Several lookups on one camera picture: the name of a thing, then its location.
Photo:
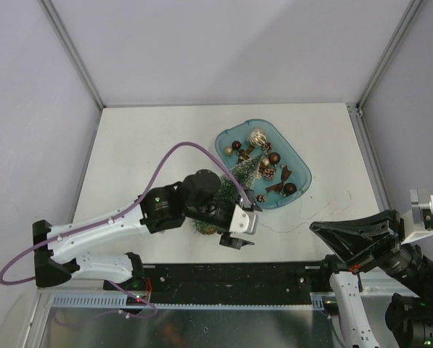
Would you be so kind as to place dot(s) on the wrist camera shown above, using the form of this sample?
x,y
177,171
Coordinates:
x,y
418,221
243,221

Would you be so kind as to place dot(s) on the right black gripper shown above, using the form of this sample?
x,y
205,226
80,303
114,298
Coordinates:
x,y
364,241

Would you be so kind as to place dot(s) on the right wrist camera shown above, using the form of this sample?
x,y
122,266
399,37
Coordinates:
x,y
418,221

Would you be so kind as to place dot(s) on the teal plastic tray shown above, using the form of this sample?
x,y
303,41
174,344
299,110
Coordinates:
x,y
264,162

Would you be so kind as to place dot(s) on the small dark red bauble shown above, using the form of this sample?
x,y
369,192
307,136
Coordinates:
x,y
236,145

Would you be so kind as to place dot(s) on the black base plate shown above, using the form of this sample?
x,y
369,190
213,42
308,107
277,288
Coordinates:
x,y
235,284

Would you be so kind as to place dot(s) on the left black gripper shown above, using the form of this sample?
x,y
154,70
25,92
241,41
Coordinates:
x,y
226,238

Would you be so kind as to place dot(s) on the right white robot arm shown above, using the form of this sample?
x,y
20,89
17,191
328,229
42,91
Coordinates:
x,y
410,319

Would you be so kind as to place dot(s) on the small gold bauble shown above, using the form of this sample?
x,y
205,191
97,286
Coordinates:
x,y
228,151

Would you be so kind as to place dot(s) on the small green christmas tree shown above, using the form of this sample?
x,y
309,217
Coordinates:
x,y
234,185

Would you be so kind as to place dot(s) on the brown matte bauble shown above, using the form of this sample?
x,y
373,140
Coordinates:
x,y
274,158

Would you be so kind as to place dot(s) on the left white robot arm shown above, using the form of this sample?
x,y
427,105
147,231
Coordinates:
x,y
63,252

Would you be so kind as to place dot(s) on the large silver gold bauble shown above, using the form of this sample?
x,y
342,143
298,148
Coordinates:
x,y
257,138

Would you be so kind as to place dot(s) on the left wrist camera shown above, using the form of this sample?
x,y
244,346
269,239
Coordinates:
x,y
243,221

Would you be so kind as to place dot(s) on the frosted pine cone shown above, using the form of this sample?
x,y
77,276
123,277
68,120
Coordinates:
x,y
268,173

